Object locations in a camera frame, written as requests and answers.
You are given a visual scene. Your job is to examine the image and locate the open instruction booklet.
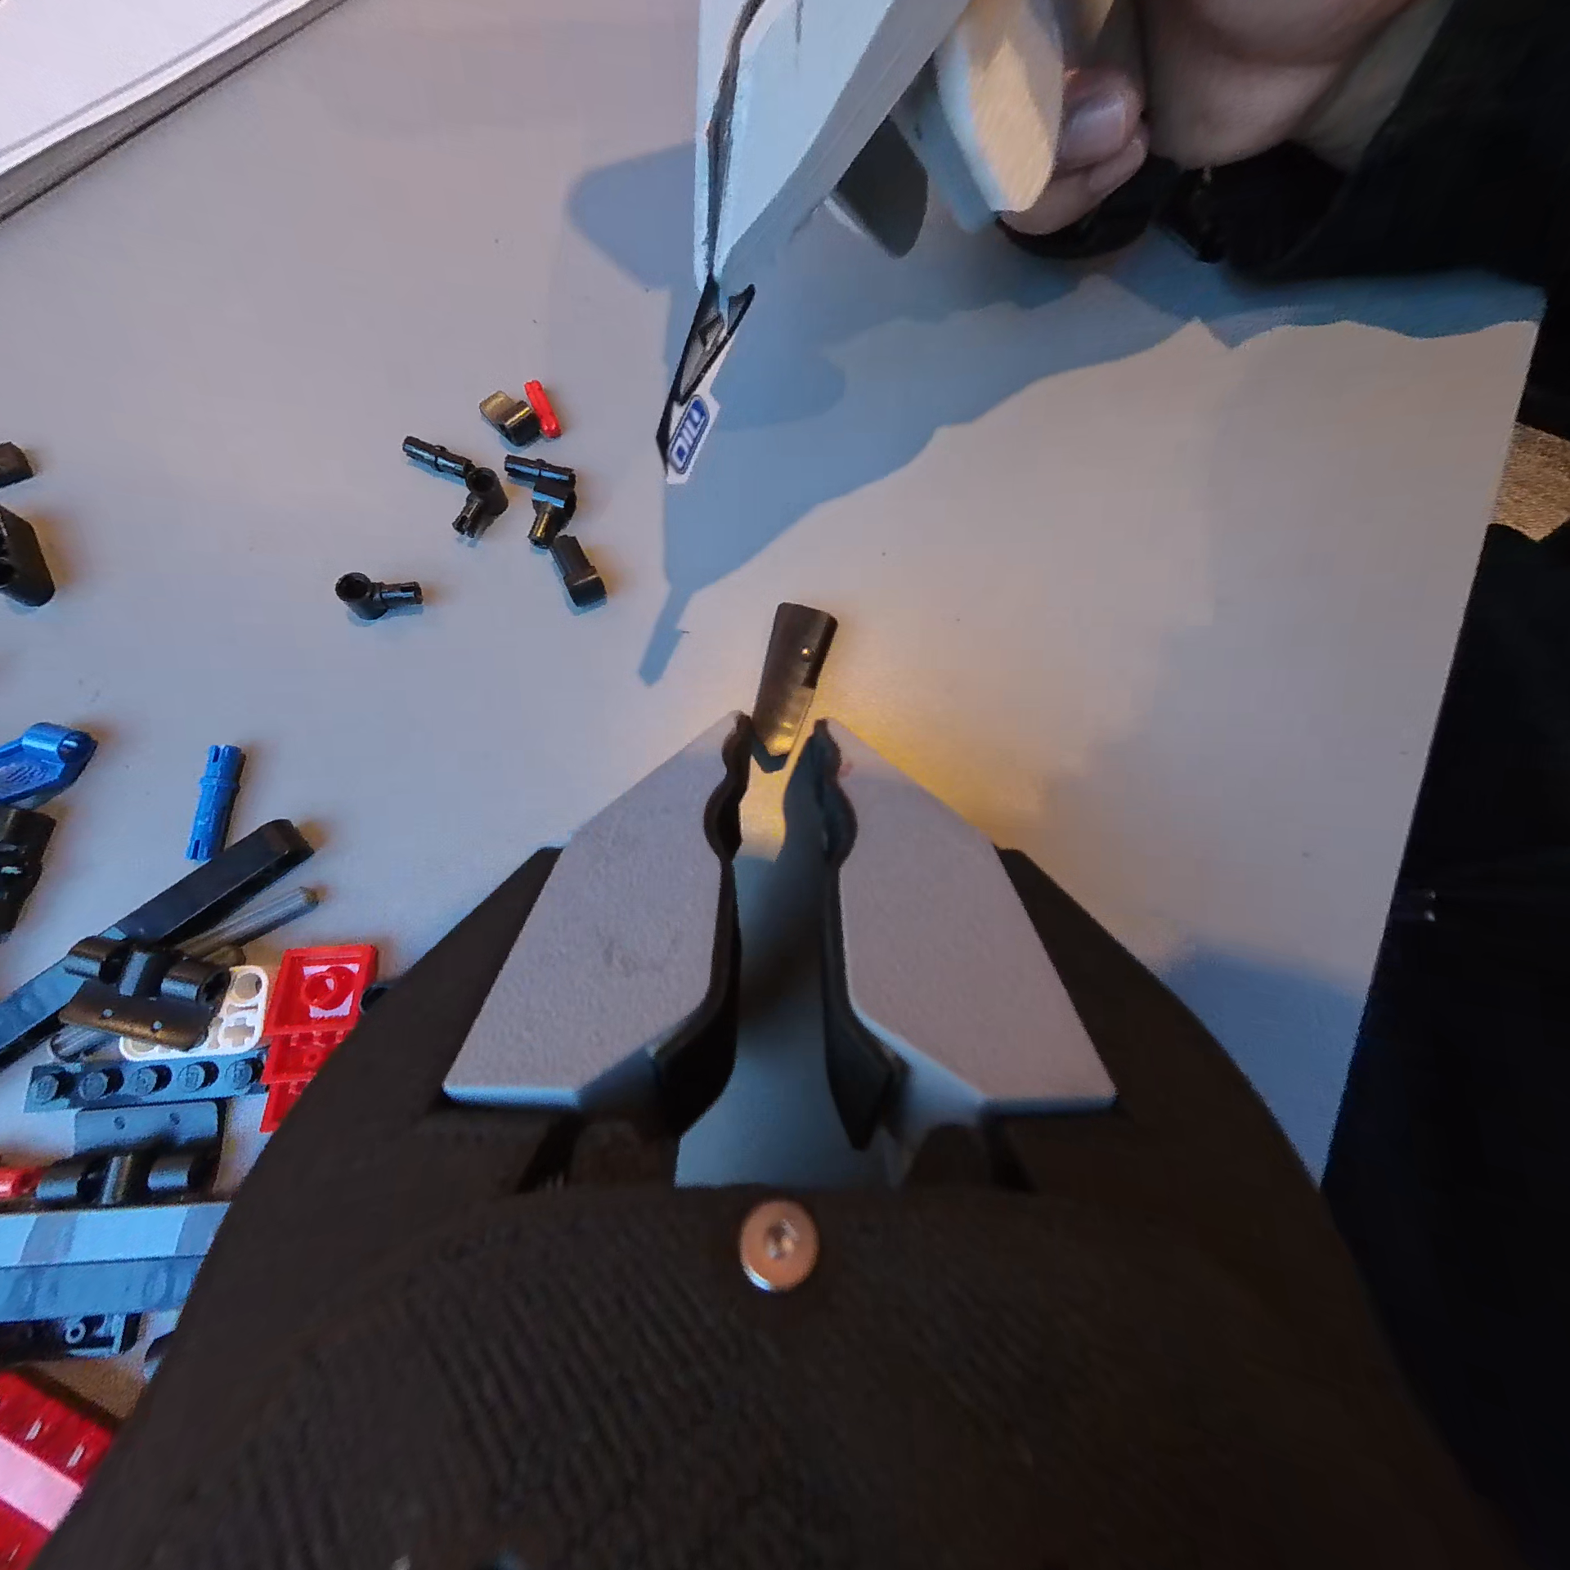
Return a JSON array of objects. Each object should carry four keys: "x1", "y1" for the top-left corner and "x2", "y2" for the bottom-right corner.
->
[{"x1": 0, "y1": 0, "x2": 348, "y2": 220}]

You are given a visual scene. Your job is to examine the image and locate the person's right hand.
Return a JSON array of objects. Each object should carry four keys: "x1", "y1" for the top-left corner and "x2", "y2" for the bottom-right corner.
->
[{"x1": 999, "y1": 0, "x2": 1462, "y2": 236}]

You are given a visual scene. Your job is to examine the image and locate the person's right forearm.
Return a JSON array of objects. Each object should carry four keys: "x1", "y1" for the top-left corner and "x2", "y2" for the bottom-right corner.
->
[{"x1": 1153, "y1": 0, "x2": 1570, "y2": 289}]

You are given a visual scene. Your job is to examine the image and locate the person's dark trousers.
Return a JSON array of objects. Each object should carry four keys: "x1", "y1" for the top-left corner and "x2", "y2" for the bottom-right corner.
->
[{"x1": 1318, "y1": 519, "x2": 1570, "y2": 1570}]

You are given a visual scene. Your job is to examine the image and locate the black connector brick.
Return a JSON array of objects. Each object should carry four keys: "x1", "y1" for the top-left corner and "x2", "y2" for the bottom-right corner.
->
[{"x1": 750, "y1": 599, "x2": 840, "y2": 771}]

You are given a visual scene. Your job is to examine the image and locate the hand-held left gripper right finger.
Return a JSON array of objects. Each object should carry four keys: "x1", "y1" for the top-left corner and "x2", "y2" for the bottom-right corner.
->
[{"x1": 785, "y1": 720, "x2": 1118, "y2": 1151}]

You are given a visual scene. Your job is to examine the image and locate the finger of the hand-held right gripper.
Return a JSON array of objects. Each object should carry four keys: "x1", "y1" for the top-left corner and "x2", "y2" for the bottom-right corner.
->
[
  {"x1": 690, "y1": 0, "x2": 768, "y2": 294},
  {"x1": 708, "y1": 0, "x2": 973, "y2": 298}
]

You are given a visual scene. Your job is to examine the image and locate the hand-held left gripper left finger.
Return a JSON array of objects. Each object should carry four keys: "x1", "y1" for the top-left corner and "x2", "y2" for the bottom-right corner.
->
[{"x1": 441, "y1": 714, "x2": 752, "y2": 1142}]

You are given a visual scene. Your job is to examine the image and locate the grey desk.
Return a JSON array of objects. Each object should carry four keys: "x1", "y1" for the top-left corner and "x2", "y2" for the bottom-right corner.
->
[{"x1": 0, "y1": 0, "x2": 1547, "y2": 1185}]

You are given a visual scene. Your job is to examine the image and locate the pile of toy bricks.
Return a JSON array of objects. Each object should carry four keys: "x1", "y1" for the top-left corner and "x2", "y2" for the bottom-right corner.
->
[{"x1": 0, "y1": 441, "x2": 384, "y2": 1540}]

